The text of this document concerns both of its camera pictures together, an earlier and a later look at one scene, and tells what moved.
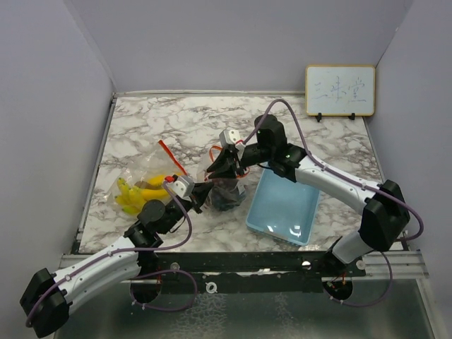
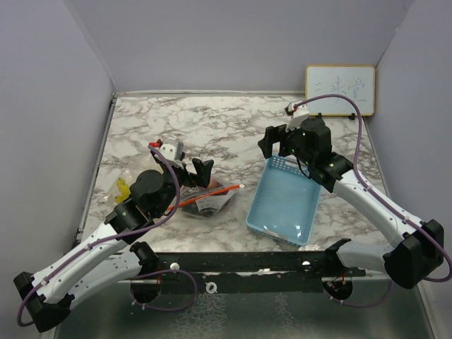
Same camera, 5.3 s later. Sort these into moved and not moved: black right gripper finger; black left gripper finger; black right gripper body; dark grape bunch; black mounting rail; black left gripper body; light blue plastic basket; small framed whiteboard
Moved: black left gripper finger; black left gripper body; dark grape bunch; black right gripper finger; black right gripper body
Not moved: small framed whiteboard; black mounting rail; light blue plastic basket
